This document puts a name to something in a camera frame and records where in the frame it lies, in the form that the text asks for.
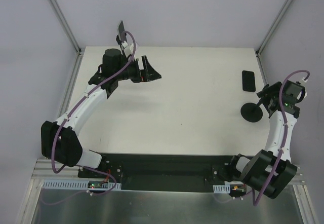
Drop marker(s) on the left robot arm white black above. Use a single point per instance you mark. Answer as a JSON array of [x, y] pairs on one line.
[[59, 139]]

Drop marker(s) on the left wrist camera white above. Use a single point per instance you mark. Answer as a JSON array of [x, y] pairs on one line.
[[127, 48]]

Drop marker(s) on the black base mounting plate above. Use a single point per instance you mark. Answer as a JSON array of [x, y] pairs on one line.
[[194, 184]]

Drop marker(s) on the aluminium corner frame post left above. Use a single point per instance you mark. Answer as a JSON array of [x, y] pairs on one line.
[[65, 26]]

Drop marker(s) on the aluminium corner frame post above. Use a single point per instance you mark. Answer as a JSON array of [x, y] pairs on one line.
[[65, 26], [274, 26]]

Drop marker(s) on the white slotted cable duct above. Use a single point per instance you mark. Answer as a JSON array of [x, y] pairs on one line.
[[81, 185], [222, 189]]

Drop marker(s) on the black round-base phone stand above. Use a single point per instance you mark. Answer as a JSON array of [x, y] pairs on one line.
[[120, 43]]

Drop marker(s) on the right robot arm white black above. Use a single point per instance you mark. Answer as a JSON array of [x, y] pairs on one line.
[[271, 169]]

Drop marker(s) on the white slotted cable duct right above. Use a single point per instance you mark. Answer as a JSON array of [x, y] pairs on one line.
[[222, 189]]

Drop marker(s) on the black clamp phone stand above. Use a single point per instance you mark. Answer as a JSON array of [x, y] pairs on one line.
[[252, 112]]

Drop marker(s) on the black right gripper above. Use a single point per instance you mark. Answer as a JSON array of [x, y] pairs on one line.
[[265, 93]]

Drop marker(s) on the aluminium corner frame post right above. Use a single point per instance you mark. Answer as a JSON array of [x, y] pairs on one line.
[[274, 26]]

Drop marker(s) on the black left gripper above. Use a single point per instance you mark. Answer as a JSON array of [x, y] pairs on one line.
[[138, 70]]

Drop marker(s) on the black smartphone silver edge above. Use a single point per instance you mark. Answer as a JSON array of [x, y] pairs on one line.
[[121, 31]]

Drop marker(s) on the aluminium front rail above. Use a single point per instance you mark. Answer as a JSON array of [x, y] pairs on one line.
[[216, 169]]

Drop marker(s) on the white slotted cable duct left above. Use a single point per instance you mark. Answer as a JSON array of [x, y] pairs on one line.
[[81, 185]]

